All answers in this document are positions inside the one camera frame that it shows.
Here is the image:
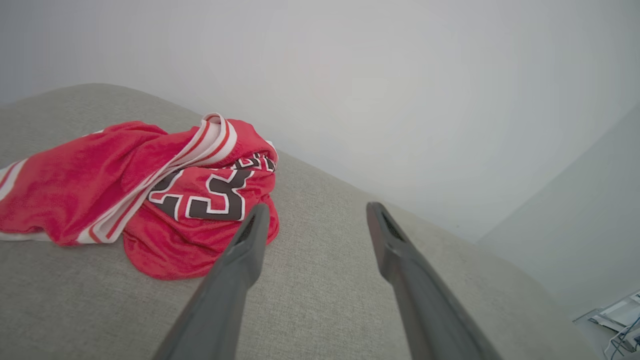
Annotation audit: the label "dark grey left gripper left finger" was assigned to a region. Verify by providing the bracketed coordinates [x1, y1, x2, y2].
[152, 203, 271, 360]

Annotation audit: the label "red and white shorts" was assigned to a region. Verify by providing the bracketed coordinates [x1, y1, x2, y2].
[0, 113, 280, 281]

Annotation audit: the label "grey fabric sofa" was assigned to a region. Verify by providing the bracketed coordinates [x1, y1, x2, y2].
[0, 83, 601, 360]

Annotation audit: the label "thin blue black cable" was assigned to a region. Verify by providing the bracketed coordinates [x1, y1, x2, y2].
[604, 315, 640, 360]

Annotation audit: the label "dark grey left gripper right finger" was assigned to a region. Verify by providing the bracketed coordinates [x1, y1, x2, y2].
[366, 202, 502, 360]

